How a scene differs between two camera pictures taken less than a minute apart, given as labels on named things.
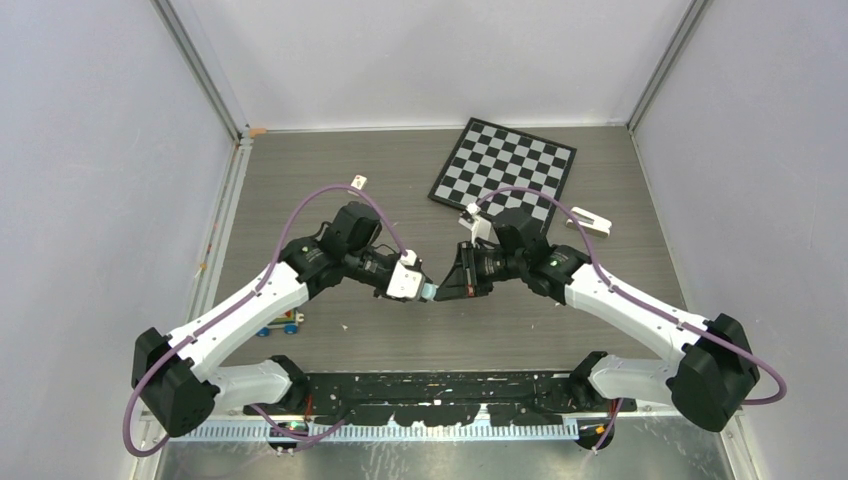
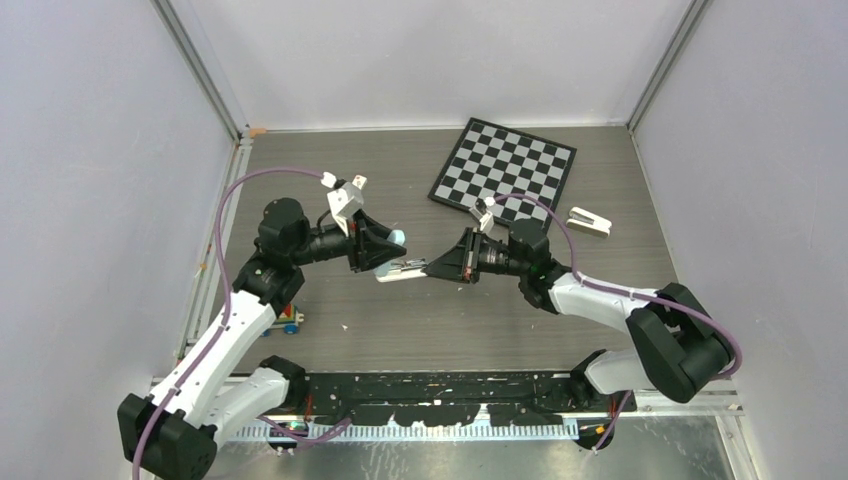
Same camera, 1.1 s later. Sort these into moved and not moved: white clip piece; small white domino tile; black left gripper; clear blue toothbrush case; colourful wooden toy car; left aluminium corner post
Moved: black left gripper; clear blue toothbrush case
Not moved: left aluminium corner post; colourful wooden toy car; white clip piece; small white domino tile
